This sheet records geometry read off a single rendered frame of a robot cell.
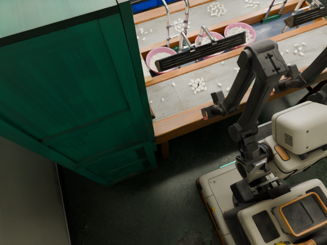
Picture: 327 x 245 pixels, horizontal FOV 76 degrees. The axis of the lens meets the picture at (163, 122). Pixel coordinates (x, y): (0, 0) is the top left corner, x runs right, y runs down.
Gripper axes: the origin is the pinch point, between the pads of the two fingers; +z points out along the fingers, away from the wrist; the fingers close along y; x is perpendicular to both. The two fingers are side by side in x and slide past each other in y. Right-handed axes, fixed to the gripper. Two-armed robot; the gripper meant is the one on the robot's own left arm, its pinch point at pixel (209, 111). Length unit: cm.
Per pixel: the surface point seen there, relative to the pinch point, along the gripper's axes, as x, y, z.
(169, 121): -0.6, 21.3, 26.3
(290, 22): -36, -78, 10
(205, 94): -9.9, -13.4, 33.8
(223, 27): -61, -58, 58
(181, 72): -33, -4, 43
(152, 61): -51, 13, 56
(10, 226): 23, 130, 9
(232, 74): -18, -41, 38
